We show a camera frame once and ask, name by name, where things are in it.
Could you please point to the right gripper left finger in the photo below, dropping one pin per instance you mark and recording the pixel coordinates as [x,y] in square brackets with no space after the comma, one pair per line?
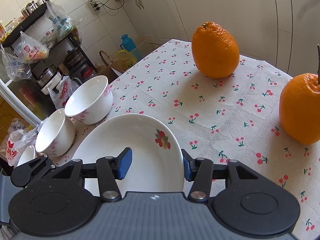
[109,169]

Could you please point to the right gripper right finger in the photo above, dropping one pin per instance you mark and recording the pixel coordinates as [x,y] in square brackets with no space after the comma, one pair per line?
[200,172]

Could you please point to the white bowl pink flowers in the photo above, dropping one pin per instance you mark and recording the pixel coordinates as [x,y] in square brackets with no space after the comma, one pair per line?
[91,102]

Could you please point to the white kitchen cabinets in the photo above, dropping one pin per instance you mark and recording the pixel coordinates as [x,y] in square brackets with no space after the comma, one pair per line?
[285,33]

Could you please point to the cherry print tablecloth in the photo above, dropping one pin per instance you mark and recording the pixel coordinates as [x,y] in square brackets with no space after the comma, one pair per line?
[232,118]

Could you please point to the red white plastic bag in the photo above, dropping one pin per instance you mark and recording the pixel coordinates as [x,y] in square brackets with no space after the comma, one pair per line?
[65,88]

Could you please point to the red lid jar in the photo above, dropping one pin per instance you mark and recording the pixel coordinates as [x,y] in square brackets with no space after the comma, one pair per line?
[87,73]

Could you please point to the wicker basket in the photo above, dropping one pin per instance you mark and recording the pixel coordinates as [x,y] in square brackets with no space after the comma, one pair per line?
[107,60]

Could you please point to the clear hanging plastic bag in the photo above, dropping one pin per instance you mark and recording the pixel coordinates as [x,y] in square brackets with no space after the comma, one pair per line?
[16,70]

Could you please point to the yellow plastic bag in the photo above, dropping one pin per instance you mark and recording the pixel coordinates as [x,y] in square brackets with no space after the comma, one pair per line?
[124,60]

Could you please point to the bumpy orange fruit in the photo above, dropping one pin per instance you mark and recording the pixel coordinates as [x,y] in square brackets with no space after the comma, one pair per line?
[215,51]

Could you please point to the orange with stem leaf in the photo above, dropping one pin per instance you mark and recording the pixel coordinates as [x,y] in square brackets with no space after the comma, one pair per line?
[299,108]

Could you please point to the black metal shelf rack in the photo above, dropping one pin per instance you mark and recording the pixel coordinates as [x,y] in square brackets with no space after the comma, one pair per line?
[73,36]

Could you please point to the hanging snack plastic bag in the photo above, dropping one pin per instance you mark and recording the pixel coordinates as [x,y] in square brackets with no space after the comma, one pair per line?
[30,50]

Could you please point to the blue thermos jug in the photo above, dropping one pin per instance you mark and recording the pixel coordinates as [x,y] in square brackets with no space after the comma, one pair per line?
[127,43]

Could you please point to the hanging blue print bag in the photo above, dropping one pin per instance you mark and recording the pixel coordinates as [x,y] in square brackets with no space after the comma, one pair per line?
[61,22]

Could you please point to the white power strip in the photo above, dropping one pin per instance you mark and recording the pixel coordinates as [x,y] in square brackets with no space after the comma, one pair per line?
[93,5]

